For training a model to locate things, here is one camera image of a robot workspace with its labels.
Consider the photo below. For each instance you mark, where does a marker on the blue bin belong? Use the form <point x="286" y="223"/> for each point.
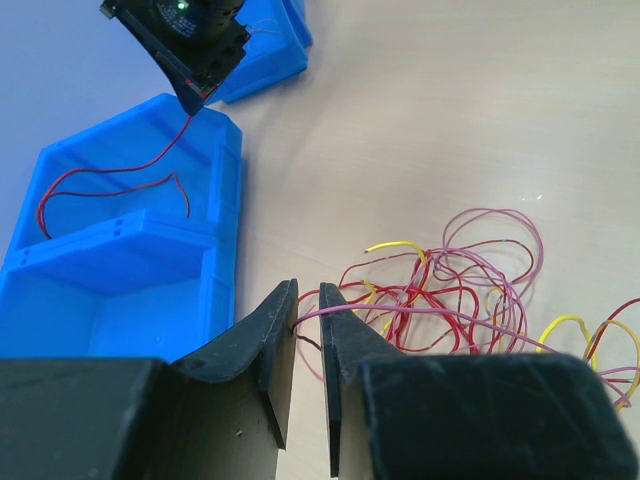
<point x="126" y="298"/>
<point x="276" y="51"/>
<point x="151" y="157"/>

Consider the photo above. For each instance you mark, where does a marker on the blue bin middle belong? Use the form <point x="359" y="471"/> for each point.
<point x="151" y="157"/>

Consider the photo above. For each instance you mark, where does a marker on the blue bin right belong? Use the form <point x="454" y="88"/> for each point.
<point x="276" y="51"/>

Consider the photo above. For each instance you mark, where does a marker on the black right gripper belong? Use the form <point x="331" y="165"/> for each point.
<point x="197" y="44"/>

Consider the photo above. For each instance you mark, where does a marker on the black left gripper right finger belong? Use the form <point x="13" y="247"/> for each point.
<point x="501" y="416"/>

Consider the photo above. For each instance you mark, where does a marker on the blue bin near left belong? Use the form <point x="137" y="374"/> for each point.
<point x="126" y="298"/>

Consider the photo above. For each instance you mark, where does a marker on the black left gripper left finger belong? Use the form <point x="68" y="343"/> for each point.
<point x="220" y="412"/>

